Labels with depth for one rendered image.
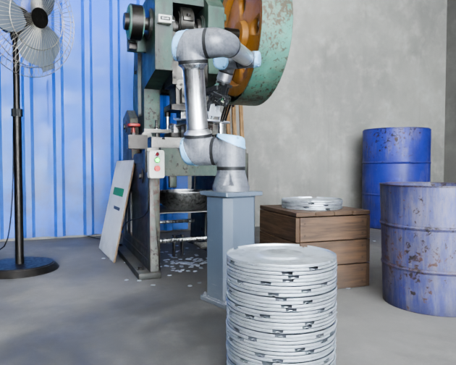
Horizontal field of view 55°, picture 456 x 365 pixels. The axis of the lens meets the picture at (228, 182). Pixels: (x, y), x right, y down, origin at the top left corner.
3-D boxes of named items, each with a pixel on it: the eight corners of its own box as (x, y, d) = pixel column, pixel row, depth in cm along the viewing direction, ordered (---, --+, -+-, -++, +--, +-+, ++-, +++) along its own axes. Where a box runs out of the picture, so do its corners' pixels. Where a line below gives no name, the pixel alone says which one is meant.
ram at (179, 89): (203, 104, 241) (203, 49, 240) (177, 103, 236) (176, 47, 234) (194, 108, 257) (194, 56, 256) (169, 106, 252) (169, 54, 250)
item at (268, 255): (352, 253, 121) (352, 250, 121) (308, 274, 97) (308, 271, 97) (260, 242, 137) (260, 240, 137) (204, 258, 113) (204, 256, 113)
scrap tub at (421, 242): (517, 311, 167) (520, 185, 166) (435, 326, 152) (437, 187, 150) (429, 283, 206) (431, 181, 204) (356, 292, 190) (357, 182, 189)
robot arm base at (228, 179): (257, 191, 178) (257, 166, 177) (227, 192, 168) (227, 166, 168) (234, 189, 190) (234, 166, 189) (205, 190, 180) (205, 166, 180)
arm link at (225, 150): (241, 166, 171) (241, 132, 171) (208, 166, 175) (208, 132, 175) (248, 166, 183) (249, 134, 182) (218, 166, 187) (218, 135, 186)
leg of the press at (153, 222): (162, 278, 216) (161, 93, 213) (138, 280, 212) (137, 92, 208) (130, 246, 301) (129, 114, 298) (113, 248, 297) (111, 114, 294)
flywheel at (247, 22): (261, 122, 278) (313, 27, 222) (231, 121, 270) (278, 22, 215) (235, 45, 315) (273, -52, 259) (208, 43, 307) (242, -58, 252)
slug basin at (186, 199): (222, 209, 243) (222, 191, 243) (162, 211, 230) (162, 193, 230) (203, 204, 275) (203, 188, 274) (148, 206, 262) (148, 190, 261)
